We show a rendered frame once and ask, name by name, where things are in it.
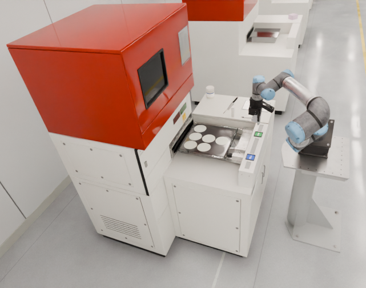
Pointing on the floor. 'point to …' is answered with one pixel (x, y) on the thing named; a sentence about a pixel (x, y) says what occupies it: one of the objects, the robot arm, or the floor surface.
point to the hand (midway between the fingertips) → (258, 123)
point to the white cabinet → (218, 211)
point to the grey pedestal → (312, 216)
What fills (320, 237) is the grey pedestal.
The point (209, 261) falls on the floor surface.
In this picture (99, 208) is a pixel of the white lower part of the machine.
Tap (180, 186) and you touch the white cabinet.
